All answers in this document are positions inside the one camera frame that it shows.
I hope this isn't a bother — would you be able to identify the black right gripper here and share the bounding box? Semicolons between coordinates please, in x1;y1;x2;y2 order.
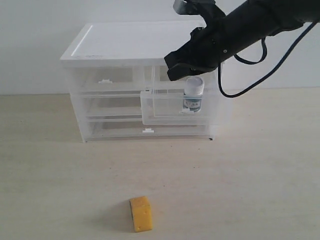
164;17;240;81

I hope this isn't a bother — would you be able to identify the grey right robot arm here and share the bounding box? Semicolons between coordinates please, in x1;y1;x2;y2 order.
164;0;320;81

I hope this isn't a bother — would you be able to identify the clear bottom wide drawer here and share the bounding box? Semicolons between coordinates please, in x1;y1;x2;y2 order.
89;121;214;139

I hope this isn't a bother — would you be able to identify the yellow cheese wedge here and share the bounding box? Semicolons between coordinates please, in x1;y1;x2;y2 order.
129;196;153;233

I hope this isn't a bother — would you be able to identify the clear wide drawer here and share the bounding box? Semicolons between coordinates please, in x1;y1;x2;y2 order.
79;93;142;118
89;121;214;139

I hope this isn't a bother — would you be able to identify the clear middle wide drawer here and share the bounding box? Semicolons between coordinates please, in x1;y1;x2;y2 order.
79;93;142;118

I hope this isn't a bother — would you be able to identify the white bottle teal label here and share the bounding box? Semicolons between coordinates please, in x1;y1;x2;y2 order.
183;76;205;112

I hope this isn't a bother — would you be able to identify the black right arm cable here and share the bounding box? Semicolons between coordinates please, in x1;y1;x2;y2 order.
216;22;318;99

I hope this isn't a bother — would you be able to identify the white plastic drawer cabinet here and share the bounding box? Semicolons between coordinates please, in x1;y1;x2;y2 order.
60;20;231;142

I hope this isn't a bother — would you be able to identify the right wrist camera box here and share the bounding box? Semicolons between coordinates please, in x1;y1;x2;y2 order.
173;0;216;15

